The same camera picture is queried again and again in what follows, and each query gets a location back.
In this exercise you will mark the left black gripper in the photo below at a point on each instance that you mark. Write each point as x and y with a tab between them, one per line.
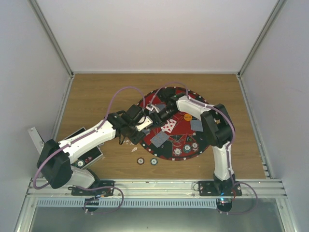
135	139

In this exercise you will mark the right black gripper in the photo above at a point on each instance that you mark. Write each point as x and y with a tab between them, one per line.
156	118

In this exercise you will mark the face up hearts card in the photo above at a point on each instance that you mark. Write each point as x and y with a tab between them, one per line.
172	124

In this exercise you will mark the orange big blind button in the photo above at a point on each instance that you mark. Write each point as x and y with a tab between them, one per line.
187	117

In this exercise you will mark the red black chip stack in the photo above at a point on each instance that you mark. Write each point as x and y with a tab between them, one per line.
140	161

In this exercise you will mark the teal blue chip stack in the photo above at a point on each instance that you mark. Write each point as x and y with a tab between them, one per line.
154	161

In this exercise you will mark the purple chips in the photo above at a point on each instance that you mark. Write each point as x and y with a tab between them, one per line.
177	152

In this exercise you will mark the dealt blue playing card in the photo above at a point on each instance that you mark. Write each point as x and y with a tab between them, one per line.
196	125

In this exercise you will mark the teal chips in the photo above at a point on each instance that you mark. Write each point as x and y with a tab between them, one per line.
187	148

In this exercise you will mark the red chips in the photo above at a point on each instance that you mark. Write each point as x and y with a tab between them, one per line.
194	146

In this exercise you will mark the face up queen card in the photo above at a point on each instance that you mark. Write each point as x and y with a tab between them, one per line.
166	127

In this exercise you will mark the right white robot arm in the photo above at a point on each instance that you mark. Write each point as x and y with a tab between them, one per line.
217	128

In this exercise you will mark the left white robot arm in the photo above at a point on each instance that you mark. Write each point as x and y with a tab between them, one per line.
57	158

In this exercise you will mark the white plastic wrap scraps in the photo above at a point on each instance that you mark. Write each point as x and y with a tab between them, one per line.
132	147

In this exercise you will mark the round red black poker mat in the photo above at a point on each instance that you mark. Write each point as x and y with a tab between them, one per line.
181	138

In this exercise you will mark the chip stack in case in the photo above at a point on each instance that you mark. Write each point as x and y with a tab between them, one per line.
79	163

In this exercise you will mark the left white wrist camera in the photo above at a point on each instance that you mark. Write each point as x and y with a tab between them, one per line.
144	123

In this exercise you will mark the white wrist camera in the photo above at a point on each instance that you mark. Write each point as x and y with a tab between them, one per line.
144	123
152	108

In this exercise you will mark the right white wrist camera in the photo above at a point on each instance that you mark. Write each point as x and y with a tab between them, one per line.
152	108

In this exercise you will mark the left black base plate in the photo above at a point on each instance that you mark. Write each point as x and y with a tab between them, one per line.
98	188

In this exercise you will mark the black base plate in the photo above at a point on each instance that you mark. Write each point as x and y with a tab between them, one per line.
98	188
207	188

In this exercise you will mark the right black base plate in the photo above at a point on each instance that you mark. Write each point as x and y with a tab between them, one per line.
207	188

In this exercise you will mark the slotted grey cable duct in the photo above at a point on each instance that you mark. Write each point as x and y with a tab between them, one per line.
128	203

